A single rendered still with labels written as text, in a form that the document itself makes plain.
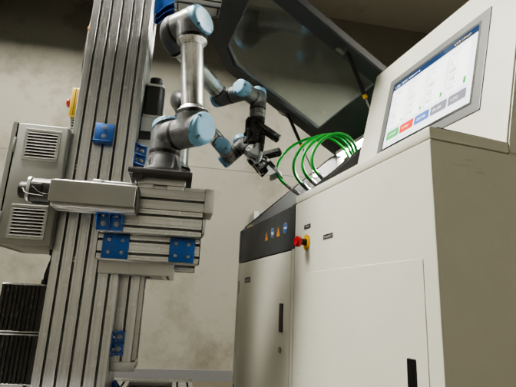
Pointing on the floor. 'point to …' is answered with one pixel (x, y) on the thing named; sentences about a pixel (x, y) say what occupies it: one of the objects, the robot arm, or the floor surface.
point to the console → (417, 246)
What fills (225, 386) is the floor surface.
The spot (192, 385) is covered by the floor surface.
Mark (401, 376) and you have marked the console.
